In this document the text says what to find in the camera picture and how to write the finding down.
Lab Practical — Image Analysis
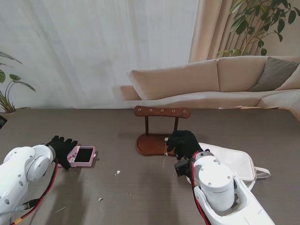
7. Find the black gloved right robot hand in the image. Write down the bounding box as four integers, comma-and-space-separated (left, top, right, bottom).
165, 130, 203, 161

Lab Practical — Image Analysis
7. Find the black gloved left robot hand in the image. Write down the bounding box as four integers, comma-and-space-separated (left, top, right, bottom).
45, 135, 79, 171

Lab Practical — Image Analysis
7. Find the pink floral gift box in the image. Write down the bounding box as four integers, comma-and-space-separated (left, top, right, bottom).
57, 145, 98, 168

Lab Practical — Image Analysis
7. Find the white zippered pouch bag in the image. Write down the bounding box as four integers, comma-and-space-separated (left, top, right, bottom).
187, 142, 271, 195

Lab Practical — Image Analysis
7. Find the brown wooden jewelry stand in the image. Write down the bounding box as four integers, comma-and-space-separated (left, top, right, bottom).
133, 105, 192, 157

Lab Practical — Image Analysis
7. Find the beige sofa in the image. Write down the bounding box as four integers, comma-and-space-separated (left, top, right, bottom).
120, 55, 300, 111

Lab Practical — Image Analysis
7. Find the broad-leaf green potted plant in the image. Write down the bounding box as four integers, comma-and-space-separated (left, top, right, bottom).
0, 50, 37, 114

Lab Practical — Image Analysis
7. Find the white sheer curtain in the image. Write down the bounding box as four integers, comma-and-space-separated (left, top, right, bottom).
0, 0, 200, 110

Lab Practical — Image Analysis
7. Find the grey sofa cushion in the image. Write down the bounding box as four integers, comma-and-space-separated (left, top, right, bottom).
249, 56, 300, 92

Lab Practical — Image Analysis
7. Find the beige curtain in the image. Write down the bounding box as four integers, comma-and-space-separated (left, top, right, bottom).
188, 0, 300, 63

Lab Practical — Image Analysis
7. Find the beige sofa cushion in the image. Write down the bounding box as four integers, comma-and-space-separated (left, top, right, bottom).
275, 67, 300, 91

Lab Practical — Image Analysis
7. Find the tall green leafy plant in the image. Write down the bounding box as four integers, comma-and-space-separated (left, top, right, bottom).
217, 0, 297, 58

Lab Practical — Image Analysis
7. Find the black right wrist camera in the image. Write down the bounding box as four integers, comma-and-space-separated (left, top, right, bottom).
173, 158, 192, 178

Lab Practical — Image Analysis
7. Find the red left arm cable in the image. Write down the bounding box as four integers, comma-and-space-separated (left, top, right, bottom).
0, 158, 59, 225

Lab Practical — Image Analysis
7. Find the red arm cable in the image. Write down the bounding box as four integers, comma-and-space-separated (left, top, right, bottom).
191, 152, 211, 225
0, 158, 59, 225

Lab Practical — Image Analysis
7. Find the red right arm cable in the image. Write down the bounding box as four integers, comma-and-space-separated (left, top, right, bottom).
191, 152, 211, 225

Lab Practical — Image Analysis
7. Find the grey network cable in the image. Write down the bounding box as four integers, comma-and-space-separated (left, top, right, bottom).
0, 201, 40, 215

